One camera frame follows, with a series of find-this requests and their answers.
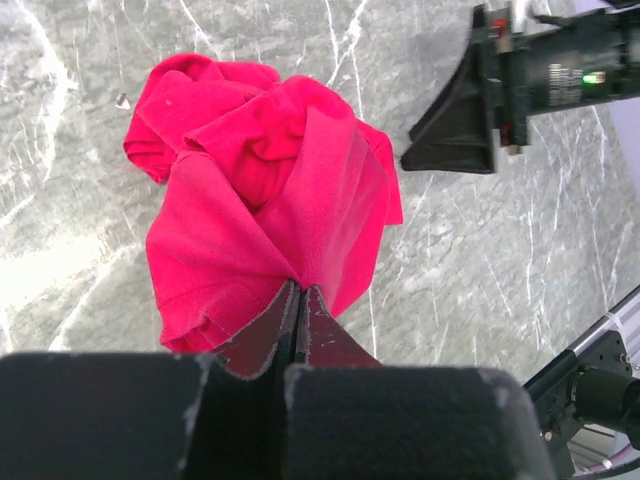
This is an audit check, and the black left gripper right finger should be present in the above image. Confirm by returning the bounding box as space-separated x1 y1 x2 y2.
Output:
294 286 382 368

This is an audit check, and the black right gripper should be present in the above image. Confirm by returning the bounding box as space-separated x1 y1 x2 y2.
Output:
400 1 639 174

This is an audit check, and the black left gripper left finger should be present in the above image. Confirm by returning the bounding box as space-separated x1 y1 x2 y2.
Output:
212 281 301 378

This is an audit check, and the red t shirt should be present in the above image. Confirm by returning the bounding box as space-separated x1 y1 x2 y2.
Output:
123 53 403 353

